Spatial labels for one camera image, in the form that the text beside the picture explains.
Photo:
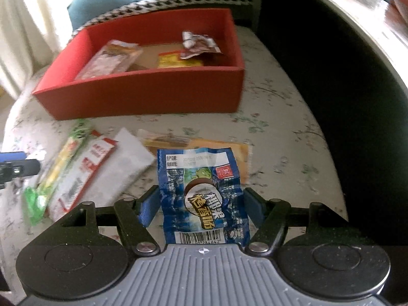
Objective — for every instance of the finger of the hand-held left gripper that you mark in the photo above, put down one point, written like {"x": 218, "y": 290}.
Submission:
{"x": 12, "y": 156}
{"x": 22, "y": 169}

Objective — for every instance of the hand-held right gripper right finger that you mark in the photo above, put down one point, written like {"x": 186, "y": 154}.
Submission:
{"x": 254, "y": 207}

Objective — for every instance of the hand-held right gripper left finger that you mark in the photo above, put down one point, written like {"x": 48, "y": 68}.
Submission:
{"x": 149, "y": 207}

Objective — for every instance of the green yellow stick snack packet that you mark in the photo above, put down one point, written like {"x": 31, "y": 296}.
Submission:
{"x": 54, "y": 172}

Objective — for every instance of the yellow orange snack packet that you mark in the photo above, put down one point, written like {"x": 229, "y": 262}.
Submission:
{"x": 236, "y": 159}

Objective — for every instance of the blue sausage packet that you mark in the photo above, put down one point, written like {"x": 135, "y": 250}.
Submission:
{"x": 204, "y": 181}

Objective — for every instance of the red white strip snack packet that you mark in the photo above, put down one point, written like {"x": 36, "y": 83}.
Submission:
{"x": 89, "y": 162}

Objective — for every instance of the red cardboard box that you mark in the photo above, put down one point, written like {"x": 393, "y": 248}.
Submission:
{"x": 143, "y": 92}

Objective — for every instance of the clear orange stick snack packet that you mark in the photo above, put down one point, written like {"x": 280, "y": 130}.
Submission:
{"x": 108, "y": 59}

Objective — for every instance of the red yellow gummy packet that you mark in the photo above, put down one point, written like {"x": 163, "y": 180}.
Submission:
{"x": 172, "y": 61}

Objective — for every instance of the brown silver meat snack packet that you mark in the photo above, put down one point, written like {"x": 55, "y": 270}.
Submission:
{"x": 200, "y": 46}

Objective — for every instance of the plain white snack packet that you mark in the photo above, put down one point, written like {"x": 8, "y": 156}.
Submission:
{"x": 130, "y": 156}

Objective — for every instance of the cream white blanket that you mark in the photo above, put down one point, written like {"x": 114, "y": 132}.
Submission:
{"x": 32, "y": 12}

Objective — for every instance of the black curved table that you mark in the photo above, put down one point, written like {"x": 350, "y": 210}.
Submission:
{"x": 318, "y": 70}

